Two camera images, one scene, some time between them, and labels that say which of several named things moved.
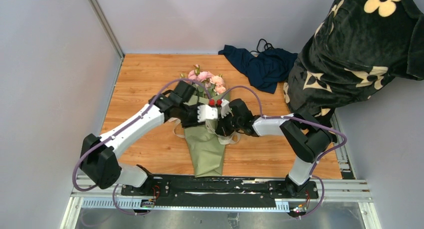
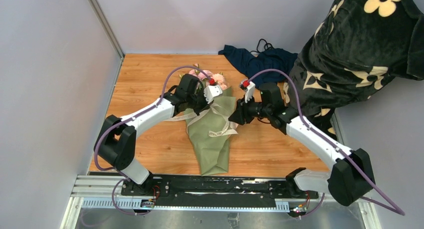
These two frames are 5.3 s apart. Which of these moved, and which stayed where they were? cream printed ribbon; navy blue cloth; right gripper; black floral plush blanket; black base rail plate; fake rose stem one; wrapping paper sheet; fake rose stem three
Moved: right gripper; cream printed ribbon; wrapping paper sheet
Stayed: black floral plush blanket; fake rose stem one; navy blue cloth; black base rail plate; fake rose stem three
